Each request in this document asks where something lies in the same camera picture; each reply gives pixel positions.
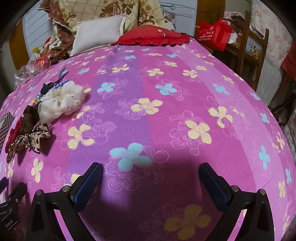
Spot white lace cloth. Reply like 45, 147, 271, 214
254, 46, 284, 105

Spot white slatted headboard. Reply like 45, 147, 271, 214
23, 11, 55, 59

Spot white pillow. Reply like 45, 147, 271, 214
69, 13, 127, 57

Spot cream rose print quilt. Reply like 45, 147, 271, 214
52, 0, 166, 37

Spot wooden chair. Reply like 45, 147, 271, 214
225, 10, 270, 92

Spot red ruffled pillow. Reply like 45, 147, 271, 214
111, 25, 191, 47

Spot purple bead bracelet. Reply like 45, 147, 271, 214
52, 79, 70, 90

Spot multicolour bead bracelet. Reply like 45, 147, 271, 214
32, 92, 44, 106

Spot dark blue ribbon hair tie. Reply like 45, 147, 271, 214
40, 67, 67, 95

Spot red shopping bag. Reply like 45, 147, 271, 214
197, 17, 232, 52

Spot red gift wrap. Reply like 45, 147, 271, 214
35, 54, 51, 69

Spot white dotted scrunchie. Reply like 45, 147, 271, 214
38, 81, 85, 122

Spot clear plastic bags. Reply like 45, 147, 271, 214
14, 52, 51, 86

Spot red cloth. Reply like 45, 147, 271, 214
281, 39, 296, 78

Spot chevron striped box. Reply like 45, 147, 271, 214
0, 112, 15, 151

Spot leopard print bow hair clip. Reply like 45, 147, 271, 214
6, 123, 52, 164

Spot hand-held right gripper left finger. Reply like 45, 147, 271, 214
26, 162, 103, 241

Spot red scrunchie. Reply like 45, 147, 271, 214
5, 117, 22, 153

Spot brown scrunchie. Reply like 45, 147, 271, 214
20, 105, 42, 136

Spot floral curtain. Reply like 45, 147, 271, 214
251, 0, 295, 67

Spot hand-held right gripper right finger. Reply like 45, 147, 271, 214
199, 162, 281, 241

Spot brown patterned quilt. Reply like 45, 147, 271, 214
39, 0, 78, 61

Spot pink floral bed sheet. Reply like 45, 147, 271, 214
0, 38, 296, 241

